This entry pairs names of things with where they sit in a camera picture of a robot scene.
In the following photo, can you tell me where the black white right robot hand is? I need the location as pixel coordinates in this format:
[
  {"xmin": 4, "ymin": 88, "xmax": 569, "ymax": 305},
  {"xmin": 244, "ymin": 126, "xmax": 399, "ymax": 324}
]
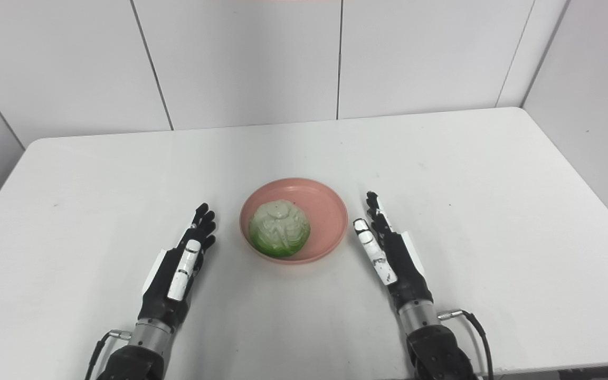
[{"xmin": 353, "ymin": 191, "xmax": 434, "ymax": 312}]

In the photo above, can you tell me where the dark grey edge strip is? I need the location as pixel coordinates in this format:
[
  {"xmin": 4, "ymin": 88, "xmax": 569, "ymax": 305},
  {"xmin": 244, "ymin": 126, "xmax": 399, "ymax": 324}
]
[{"xmin": 489, "ymin": 360, "xmax": 608, "ymax": 380}]

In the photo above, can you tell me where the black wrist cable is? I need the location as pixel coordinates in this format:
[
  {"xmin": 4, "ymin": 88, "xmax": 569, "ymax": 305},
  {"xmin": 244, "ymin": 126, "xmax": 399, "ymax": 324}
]
[
  {"xmin": 84, "ymin": 329, "xmax": 131, "ymax": 380},
  {"xmin": 438, "ymin": 309, "xmax": 495, "ymax": 380}
]

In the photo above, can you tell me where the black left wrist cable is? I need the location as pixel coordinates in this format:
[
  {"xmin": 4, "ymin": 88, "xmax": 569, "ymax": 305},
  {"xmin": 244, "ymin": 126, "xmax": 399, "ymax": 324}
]
[{"xmin": 84, "ymin": 329, "xmax": 131, "ymax": 380}]

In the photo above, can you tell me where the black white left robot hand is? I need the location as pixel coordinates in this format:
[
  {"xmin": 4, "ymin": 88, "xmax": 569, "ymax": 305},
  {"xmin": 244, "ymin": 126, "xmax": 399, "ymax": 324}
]
[{"xmin": 138, "ymin": 203, "xmax": 217, "ymax": 330}]

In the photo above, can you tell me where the pink round plate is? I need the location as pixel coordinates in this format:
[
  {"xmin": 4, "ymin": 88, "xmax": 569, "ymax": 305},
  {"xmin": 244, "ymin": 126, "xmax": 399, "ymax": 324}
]
[{"xmin": 239, "ymin": 178, "xmax": 349, "ymax": 264}]

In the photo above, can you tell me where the green white cabbage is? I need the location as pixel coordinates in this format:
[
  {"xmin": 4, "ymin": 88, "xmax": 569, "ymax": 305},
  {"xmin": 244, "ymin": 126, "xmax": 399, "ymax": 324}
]
[{"xmin": 248, "ymin": 199, "xmax": 311, "ymax": 258}]

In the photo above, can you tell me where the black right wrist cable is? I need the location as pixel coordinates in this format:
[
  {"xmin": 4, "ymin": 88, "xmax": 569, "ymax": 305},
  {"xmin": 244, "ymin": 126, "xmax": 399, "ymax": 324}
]
[{"xmin": 438, "ymin": 309, "xmax": 495, "ymax": 380}]

